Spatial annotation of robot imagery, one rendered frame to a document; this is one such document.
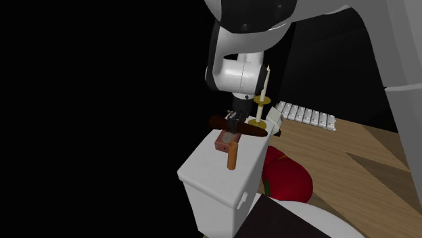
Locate white candle in gold holder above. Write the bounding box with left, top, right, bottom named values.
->
left=248, top=64, right=273, bottom=130

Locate dark brown cigar-shaped stick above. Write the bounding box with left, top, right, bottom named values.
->
left=208, top=114, right=269, bottom=138

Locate small white box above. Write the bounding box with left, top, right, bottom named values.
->
left=265, top=105, right=285, bottom=137

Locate pink box with pale inset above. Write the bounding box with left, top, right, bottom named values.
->
left=214, top=129, right=241, bottom=155

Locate orange cylinder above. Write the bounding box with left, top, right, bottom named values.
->
left=227, top=141, right=239, bottom=171

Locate white slatted panel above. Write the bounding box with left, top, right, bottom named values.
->
left=275, top=100, right=337, bottom=133

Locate white toilet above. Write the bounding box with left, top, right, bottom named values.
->
left=177, top=114, right=367, bottom=238

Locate red rounded object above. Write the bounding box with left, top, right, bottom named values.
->
left=261, top=145, right=314, bottom=204

